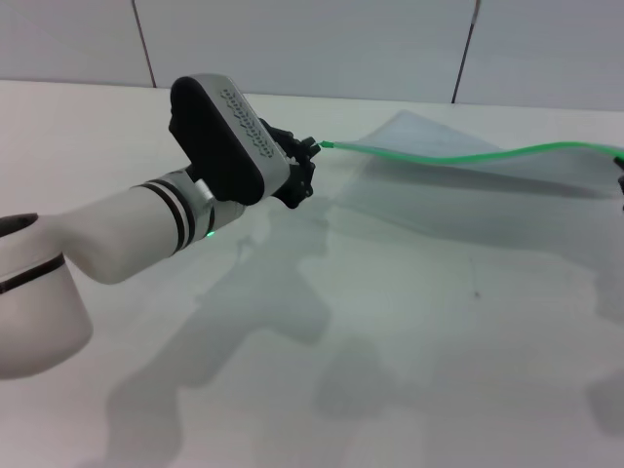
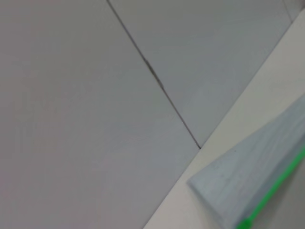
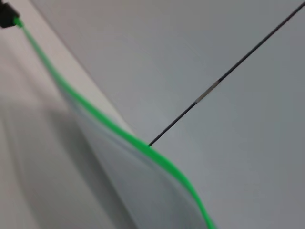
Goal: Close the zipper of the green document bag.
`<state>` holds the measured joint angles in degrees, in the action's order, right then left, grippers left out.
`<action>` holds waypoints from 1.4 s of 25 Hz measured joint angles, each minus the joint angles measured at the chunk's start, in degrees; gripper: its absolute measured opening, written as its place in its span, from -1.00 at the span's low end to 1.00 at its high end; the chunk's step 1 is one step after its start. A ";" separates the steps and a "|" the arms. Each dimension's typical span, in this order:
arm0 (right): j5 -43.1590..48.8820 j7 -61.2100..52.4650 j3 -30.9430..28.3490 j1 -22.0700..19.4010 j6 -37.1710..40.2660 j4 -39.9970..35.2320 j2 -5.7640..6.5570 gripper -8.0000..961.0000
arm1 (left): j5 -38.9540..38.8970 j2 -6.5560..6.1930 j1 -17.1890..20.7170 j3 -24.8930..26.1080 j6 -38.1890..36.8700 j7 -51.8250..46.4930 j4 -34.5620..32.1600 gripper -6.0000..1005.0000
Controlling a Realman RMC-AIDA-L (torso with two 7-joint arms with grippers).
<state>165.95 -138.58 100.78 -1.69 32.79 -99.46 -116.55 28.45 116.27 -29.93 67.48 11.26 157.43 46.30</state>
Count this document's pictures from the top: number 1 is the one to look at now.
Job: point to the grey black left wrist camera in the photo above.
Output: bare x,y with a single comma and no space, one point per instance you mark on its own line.
219,141

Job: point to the clear document bag green zipper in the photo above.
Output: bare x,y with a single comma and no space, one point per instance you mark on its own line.
439,141

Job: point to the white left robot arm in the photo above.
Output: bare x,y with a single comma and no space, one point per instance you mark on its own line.
122,234

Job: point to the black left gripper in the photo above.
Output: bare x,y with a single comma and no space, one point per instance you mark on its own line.
285,146

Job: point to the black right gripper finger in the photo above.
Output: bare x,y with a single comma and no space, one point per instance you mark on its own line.
619,162
621,192

